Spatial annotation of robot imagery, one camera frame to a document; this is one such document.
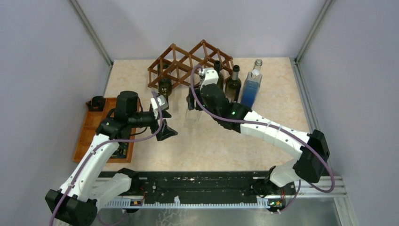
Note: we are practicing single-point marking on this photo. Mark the blue square glass bottle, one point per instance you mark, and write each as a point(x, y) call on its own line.
point(251, 87)

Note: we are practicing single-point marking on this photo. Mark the white toothed cable strip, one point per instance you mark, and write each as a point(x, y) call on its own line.
point(122, 202)

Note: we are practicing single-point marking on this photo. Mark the black patterned coaster in tray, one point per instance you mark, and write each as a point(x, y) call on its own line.
point(121, 152)

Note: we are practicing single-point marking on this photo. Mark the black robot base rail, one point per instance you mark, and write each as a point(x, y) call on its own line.
point(206, 187)

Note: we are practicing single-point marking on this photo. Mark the white label wine bottle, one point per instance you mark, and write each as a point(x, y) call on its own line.
point(220, 81)

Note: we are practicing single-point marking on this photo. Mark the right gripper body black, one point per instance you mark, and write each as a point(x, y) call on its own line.
point(192, 98)

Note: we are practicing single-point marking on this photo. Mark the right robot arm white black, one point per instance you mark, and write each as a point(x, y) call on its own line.
point(309, 151)

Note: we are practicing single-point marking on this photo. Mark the orange wooden tray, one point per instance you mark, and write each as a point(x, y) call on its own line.
point(88, 130)

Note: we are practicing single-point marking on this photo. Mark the small clear glass bottle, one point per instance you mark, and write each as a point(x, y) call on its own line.
point(192, 118)

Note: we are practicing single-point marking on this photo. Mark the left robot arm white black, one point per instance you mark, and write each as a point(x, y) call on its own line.
point(77, 202)

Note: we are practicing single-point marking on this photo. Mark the brown wooden wine rack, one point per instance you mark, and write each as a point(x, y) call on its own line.
point(176, 64)

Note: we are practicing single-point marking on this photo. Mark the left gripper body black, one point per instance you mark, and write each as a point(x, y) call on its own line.
point(155, 126)

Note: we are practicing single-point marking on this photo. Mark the dark green wine bottle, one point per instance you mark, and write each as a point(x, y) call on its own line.
point(164, 84)

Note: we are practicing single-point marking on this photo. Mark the brown label wine bottle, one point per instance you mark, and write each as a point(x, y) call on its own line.
point(233, 85)

